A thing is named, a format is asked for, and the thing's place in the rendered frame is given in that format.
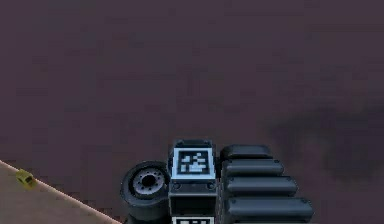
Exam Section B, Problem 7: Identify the small yellow block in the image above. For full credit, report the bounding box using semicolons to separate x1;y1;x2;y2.
15;168;38;190

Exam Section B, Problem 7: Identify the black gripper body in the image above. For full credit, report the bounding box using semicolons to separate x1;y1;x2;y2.
119;160;172;224

